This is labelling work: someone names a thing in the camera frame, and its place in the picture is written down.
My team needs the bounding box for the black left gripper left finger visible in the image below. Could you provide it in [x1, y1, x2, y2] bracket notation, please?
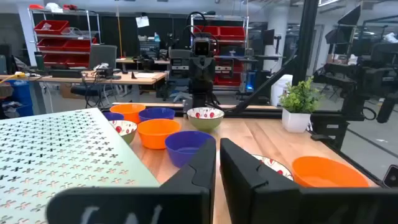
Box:
[46, 138, 217, 224]

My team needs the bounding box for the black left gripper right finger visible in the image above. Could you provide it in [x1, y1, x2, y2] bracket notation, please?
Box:
[220, 138, 398, 224]

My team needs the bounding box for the floral white green mini bowl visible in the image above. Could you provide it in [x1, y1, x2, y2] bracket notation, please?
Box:
[108, 119, 138, 145]
[251, 154, 295, 182]
[187, 106, 225, 132]

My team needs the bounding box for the blue plastic mini bowl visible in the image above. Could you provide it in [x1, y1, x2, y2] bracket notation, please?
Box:
[164, 130, 216, 169]
[101, 111, 125, 122]
[138, 107, 176, 123]

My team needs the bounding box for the orange plastic mini bowl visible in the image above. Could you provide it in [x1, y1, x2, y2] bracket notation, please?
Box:
[109, 103, 146, 124]
[137, 118, 182, 151]
[291, 156, 371, 189]

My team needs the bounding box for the grey drawer cabinet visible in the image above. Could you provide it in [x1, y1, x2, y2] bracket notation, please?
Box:
[169, 49, 191, 78]

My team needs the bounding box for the red plastic storage bin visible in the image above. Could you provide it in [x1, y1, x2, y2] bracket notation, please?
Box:
[219, 26, 246, 41]
[37, 39, 66, 52]
[34, 20, 70, 35]
[193, 26, 220, 38]
[63, 37, 98, 52]

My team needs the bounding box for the wooden desk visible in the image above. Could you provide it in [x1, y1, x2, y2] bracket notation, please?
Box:
[0, 70, 169, 116]

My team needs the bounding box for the metal shelving unit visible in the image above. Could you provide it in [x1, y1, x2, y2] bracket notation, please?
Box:
[190, 14, 250, 91]
[27, 7, 102, 68]

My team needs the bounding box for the white paper sheet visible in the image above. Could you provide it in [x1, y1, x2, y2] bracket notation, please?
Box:
[135, 15, 150, 29]

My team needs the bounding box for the white bucket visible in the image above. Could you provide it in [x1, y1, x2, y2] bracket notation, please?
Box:
[270, 73, 294, 107]

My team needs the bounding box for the yellow pole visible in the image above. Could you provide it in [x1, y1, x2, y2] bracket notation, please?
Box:
[116, 6, 124, 58]

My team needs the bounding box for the green plant in white pot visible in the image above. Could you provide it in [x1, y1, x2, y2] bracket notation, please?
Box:
[279, 77, 321, 134]

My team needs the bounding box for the grey office chair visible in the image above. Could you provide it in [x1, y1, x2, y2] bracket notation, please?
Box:
[70, 44, 118, 108]

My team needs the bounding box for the black table edge clamp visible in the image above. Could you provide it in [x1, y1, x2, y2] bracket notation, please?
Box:
[310, 133, 335, 142]

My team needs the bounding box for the mint green perforated metal rack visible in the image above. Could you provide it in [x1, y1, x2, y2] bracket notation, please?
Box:
[0, 108, 161, 224]

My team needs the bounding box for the black equipment rig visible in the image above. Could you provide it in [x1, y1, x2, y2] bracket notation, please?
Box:
[312, 40, 398, 125]

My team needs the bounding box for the dark green bottle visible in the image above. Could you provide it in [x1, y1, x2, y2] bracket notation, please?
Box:
[34, 51, 45, 72]

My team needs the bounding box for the black panel lamp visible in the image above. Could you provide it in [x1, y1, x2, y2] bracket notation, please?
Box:
[337, 4, 362, 26]

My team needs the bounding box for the blue plastic bin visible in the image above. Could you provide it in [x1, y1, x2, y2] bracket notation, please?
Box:
[6, 80, 34, 118]

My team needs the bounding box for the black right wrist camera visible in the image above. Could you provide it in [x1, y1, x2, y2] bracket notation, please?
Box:
[192, 37, 213, 58]

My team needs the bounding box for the small black camera box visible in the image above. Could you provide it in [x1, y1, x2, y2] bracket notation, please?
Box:
[382, 164, 398, 189]

